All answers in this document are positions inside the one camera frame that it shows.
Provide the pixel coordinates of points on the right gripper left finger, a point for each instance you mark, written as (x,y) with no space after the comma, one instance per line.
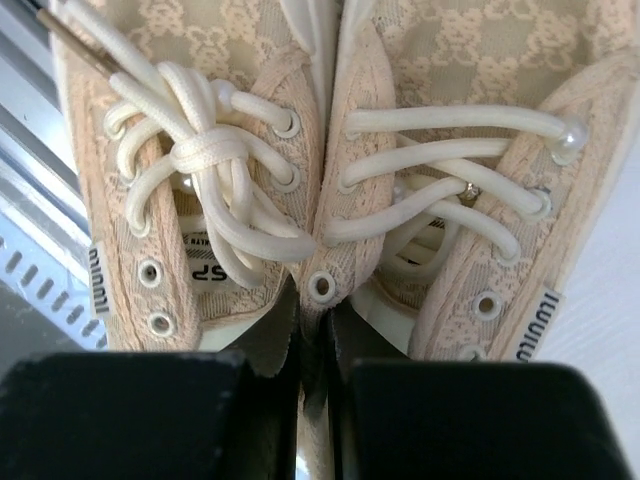
(182,415)

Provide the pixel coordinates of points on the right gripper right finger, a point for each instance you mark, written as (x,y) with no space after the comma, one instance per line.
(394,418)

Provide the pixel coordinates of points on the beige lace sneaker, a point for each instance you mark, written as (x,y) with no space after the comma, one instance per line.
(198,131)
(472,146)

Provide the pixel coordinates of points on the aluminium mounting rail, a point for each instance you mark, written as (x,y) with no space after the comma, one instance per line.
(44,230)

